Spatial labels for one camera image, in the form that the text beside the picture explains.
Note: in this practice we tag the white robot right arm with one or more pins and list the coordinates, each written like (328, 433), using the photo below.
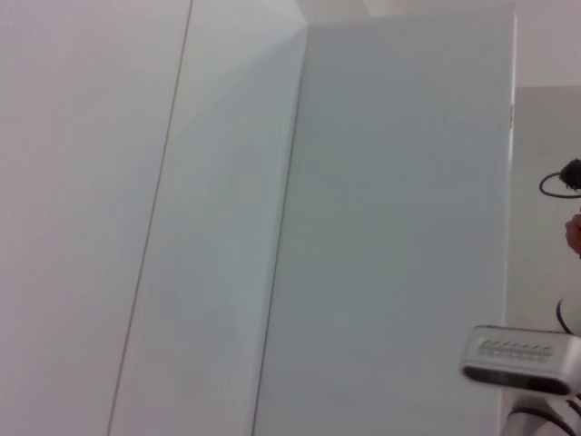
(531, 427)

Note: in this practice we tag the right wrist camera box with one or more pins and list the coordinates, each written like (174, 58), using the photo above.
(517, 359)

